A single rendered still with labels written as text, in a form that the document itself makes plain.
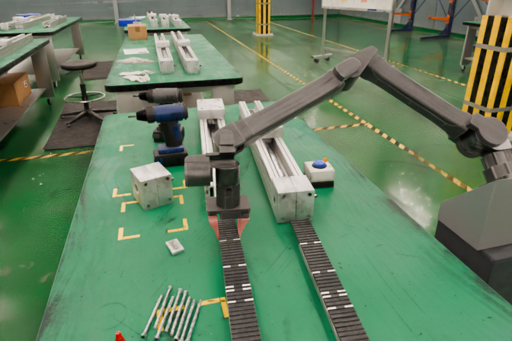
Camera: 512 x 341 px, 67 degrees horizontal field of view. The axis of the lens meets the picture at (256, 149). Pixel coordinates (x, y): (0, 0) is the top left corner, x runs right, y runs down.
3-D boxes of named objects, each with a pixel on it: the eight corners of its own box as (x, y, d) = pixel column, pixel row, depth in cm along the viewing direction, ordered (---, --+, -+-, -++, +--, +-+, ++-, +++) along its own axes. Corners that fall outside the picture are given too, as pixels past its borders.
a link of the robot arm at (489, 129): (363, 32, 103) (351, 54, 112) (337, 65, 98) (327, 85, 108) (513, 128, 97) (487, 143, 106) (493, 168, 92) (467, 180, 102)
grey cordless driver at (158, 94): (185, 142, 158) (180, 90, 149) (136, 143, 158) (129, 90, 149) (187, 135, 165) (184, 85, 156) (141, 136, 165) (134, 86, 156)
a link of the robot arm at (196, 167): (233, 129, 89) (232, 142, 97) (182, 130, 88) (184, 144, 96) (237, 178, 85) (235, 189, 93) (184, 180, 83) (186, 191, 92)
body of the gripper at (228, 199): (206, 203, 96) (205, 176, 93) (247, 201, 98) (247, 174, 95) (207, 218, 90) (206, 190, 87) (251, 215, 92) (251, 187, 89)
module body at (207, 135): (240, 208, 112) (240, 183, 109) (206, 211, 111) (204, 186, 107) (220, 119, 184) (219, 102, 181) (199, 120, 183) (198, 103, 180)
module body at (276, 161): (304, 203, 115) (305, 177, 111) (270, 205, 113) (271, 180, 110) (260, 117, 187) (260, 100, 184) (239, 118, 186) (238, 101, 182)
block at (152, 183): (181, 199, 117) (178, 171, 113) (144, 211, 111) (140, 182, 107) (168, 186, 124) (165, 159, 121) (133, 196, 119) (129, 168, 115)
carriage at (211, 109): (225, 124, 161) (225, 108, 159) (198, 125, 160) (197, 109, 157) (222, 112, 176) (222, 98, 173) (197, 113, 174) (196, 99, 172)
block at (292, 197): (321, 219, 107) (323, 189, 103) (277, 223, 105) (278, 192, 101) (312, 202, 115) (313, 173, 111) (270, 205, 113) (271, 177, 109)
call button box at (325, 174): (334, 186, 124) (335, 169, 121) (304, 189, 122) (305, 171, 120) (325, 175, 131) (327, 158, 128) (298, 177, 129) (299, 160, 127)
